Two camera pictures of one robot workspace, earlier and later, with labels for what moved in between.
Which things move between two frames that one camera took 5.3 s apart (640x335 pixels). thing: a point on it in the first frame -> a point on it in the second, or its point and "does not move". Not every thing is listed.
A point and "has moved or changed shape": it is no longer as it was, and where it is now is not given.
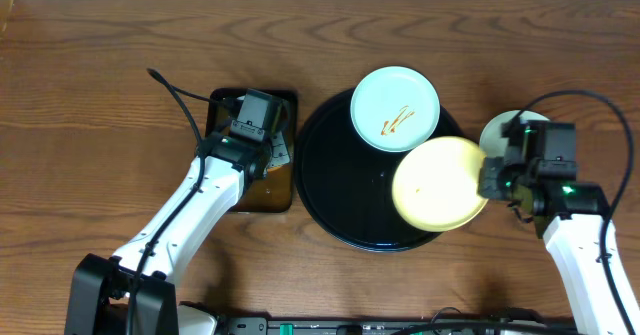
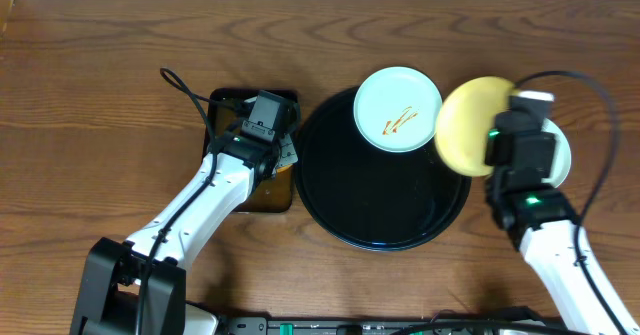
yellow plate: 435,183 -> 464,120
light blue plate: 395,108 does not move
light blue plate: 492,142 has moved or changed shape
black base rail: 398,326 does not move
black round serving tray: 345,184 does not move
